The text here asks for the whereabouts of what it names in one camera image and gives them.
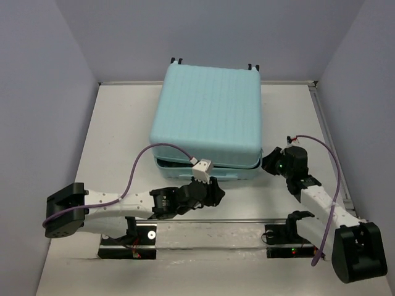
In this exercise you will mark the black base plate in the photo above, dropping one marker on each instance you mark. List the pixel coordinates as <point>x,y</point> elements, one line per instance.
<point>141,248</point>
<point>282,244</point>

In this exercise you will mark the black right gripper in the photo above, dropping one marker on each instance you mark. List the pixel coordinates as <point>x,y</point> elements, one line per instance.
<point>267,161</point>

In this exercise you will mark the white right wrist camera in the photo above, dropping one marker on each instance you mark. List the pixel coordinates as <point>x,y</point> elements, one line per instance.
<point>292,141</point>

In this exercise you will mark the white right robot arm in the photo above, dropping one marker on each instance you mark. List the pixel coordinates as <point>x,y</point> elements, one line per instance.
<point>354,247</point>

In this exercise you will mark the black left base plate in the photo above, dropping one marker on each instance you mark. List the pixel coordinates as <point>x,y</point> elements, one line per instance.
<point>141,248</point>

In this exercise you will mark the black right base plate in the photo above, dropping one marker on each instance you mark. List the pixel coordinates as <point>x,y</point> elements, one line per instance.
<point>282,244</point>

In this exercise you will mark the light blue hard-shell suitcase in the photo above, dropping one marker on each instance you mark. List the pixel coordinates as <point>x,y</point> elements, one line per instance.
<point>211,113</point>

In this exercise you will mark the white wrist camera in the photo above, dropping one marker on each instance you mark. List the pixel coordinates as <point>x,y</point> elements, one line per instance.
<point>292,141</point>
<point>201,169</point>

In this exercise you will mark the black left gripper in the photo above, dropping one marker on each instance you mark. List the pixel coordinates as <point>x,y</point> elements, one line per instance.
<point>213,193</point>

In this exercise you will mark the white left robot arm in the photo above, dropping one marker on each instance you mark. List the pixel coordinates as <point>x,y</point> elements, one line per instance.
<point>75,208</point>

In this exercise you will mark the aluminium table rail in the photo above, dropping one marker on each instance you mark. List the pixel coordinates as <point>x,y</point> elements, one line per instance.
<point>344,191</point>

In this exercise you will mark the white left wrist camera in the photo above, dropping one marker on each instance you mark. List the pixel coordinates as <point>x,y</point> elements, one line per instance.
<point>201,169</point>

